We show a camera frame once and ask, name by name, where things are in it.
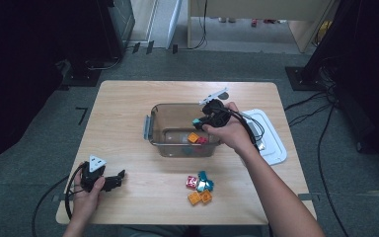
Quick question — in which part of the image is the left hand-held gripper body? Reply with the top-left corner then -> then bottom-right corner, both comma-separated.
80,155 -> 108,194

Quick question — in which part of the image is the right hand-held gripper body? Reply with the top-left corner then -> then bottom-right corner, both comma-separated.
198,87 -> 235,129

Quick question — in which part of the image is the brown transparent storage box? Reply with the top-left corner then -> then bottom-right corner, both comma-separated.
143,103 -> 225,158

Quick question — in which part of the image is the red white-patterned toy brick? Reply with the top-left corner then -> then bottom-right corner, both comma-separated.
186,175 -> 199,191

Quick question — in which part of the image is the white storage box lid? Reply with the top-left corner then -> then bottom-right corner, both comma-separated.
240,108 -> 288,167

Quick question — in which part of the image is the person's right hand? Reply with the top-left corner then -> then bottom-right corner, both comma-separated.
202,102 -> 260,158

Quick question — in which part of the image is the person's left hand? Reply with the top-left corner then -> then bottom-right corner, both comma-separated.
70,169 -> 107,221

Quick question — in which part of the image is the black stand base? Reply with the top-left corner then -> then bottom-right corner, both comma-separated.
58,58 -> 103,89

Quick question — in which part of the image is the black metal stand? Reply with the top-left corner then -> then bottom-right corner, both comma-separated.
284,0 -> 359,92

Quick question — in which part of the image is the white panel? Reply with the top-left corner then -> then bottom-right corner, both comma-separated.
166,0 -> 184,49

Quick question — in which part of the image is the light wooden desk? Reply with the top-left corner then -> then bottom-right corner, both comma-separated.
187,0 -> 339,53

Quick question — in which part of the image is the dark curtain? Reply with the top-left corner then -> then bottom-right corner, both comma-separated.
0,0 -> 113,174
335,0 -> 379,167

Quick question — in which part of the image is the dark glass cabinet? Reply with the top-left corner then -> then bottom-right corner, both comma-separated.
107,0 -> 136,58

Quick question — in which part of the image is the yellow object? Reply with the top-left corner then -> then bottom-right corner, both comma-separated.
315,20 -> 334,45

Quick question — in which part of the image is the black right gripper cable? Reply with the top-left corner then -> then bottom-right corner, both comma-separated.
223,108 -> 266,151

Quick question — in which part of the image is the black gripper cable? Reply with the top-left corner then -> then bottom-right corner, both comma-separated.
31,164 -> 85,237
223,108 -> 266,151

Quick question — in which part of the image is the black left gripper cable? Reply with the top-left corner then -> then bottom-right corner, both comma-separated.
31,164 -> 85,237

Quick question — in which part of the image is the black hanging cable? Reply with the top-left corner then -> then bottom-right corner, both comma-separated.
190,0 -> 209,50

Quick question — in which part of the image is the pale floor cable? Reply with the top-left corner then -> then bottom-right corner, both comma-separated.
85,57 -> 121,71

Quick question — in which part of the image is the long black floor cable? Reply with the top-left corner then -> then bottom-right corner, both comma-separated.
317,104 -> 350,237

